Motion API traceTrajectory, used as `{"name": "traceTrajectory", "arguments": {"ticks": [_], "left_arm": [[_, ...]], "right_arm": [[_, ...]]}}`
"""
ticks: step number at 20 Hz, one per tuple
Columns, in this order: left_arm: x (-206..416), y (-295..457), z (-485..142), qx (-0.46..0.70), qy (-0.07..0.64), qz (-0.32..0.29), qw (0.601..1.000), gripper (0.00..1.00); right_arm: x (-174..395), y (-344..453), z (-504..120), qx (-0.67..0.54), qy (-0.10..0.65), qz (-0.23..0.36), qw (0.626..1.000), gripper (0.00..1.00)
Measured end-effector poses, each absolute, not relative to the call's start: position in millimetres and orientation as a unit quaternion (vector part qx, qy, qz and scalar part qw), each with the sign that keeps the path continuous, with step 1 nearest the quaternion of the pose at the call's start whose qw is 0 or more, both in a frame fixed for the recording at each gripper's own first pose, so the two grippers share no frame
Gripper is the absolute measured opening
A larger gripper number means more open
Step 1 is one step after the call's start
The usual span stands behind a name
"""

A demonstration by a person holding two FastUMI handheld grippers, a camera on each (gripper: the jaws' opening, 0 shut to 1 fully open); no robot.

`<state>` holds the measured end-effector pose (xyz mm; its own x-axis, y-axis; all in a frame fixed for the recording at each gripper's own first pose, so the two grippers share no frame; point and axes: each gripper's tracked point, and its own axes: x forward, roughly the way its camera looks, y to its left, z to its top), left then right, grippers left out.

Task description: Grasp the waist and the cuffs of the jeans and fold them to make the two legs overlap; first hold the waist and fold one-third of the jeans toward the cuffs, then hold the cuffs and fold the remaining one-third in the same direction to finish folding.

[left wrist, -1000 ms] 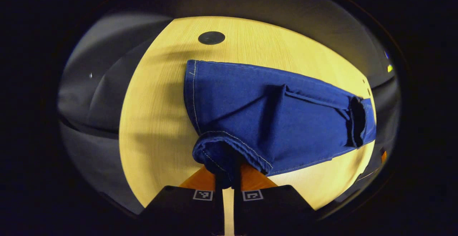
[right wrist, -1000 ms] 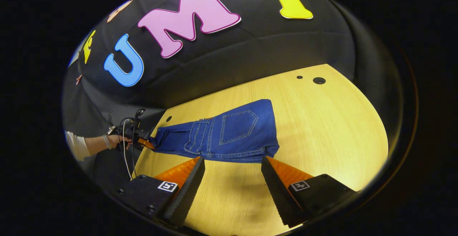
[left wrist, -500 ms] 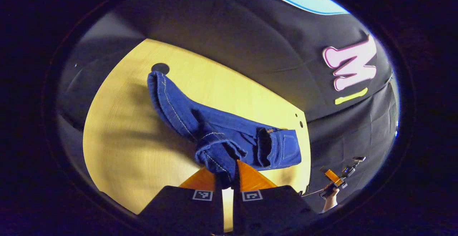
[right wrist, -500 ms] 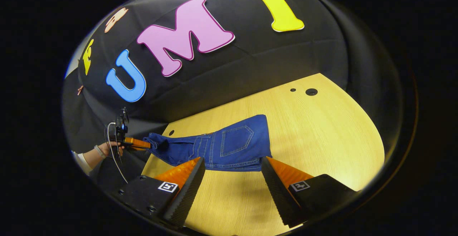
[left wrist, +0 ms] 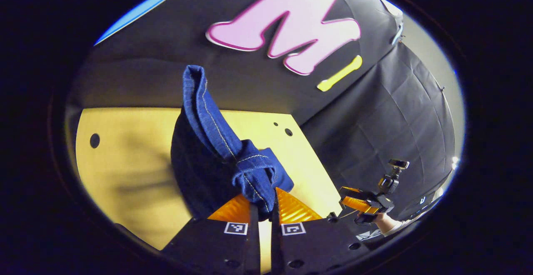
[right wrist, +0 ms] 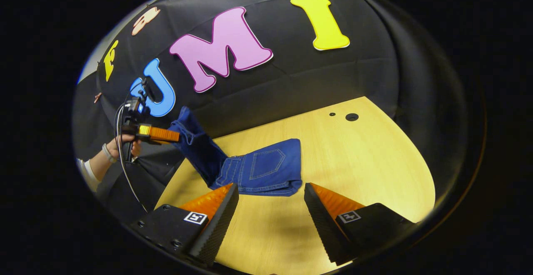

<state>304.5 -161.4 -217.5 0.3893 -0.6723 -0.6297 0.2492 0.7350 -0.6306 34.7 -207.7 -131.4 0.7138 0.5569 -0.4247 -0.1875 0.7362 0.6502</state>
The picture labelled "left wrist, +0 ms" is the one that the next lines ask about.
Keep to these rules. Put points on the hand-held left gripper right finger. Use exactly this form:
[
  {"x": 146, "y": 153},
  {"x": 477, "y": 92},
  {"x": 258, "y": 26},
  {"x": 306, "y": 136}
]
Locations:
[{"x": 275, "y": 241}]

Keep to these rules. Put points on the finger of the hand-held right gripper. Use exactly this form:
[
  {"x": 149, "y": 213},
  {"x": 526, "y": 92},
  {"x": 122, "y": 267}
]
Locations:
[{"x": 356, "y": 201}]

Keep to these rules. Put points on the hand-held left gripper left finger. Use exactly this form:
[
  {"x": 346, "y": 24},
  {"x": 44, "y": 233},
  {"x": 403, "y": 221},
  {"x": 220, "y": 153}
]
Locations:
[{"x": 254, "y": 241}]

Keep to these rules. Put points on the black backdrop cloth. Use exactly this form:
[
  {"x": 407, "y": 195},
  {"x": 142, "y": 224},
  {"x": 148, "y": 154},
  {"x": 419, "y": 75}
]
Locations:
[{"x": 374, "y": 125}]

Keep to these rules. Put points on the blue denim jeans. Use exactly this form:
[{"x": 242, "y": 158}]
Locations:
[{"x": 208, "y": 166}]

